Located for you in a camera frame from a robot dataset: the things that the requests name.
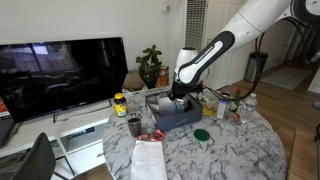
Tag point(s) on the white paper napkin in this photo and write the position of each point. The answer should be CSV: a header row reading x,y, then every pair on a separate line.
x,y
148,161

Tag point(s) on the white plastic cup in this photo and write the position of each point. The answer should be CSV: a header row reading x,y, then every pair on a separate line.
x,y
166,105

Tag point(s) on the white lotion bottle blue cap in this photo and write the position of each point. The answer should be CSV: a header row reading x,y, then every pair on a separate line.
x,y
221,109

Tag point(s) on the steel trash can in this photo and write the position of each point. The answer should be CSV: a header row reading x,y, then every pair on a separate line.
x,y
255,63

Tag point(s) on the orange snack box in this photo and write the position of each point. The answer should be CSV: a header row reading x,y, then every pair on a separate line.
x,y
163,78

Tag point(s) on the grey floor mat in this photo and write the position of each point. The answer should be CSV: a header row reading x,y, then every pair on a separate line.
x,y
286,77

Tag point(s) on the green round lid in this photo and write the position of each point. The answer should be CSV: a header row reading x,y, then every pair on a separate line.
x,y
201,135

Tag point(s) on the clear plastic water bottle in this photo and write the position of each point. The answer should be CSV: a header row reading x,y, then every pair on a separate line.
x,y
248,107

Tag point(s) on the yellow lid vitamin bottle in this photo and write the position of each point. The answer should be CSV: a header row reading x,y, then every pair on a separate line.
x,y
120,105

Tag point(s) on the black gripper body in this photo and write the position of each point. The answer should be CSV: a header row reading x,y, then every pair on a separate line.
x,y
179,90

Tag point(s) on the red candy wrappers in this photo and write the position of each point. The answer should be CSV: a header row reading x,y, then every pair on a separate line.
x,y
158,135

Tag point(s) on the metal tin cup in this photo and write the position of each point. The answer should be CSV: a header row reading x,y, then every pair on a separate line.
x,y
180,105

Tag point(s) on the green potted plant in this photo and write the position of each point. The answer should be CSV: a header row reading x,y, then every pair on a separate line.
x,y
149,66

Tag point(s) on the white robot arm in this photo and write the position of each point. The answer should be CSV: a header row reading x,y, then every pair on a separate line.
x,y
249,22

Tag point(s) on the green glass bottle red cap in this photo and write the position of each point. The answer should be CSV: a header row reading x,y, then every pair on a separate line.
x,y
234,104

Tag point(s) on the white tv stand cabinet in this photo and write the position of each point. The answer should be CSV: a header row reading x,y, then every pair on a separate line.
x,y
76,136

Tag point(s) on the dark blue shoe box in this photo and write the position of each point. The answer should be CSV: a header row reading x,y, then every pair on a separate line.
x,y
192,113

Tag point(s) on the brown cardboard box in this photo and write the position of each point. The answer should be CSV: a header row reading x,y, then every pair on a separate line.
x,y
133,82

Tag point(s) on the black flat screen television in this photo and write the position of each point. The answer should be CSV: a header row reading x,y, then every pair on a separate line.
x,y
38,79

